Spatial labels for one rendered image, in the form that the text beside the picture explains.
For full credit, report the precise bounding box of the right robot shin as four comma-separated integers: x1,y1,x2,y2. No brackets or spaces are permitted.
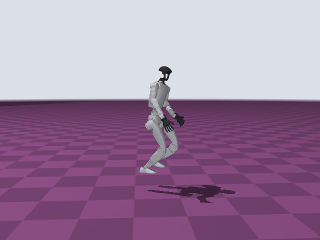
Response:
143,148,164,169

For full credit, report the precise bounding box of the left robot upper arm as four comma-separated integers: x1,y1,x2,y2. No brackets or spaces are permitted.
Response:
163,86,170,108

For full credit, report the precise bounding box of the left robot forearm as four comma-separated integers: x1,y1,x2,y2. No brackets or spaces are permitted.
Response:
165,104,176,118

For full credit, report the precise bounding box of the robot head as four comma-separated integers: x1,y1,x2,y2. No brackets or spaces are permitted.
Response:
158,66,172,85

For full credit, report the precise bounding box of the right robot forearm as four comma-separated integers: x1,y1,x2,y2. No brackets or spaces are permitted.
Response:
152,99,164,120

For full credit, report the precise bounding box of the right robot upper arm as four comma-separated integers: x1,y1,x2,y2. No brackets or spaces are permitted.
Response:
150,83,159,104

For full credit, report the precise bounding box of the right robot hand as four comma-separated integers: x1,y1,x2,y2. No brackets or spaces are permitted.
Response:
161,115,174,133

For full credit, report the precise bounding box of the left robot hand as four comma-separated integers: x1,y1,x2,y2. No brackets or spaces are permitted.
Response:
174,113,185,127

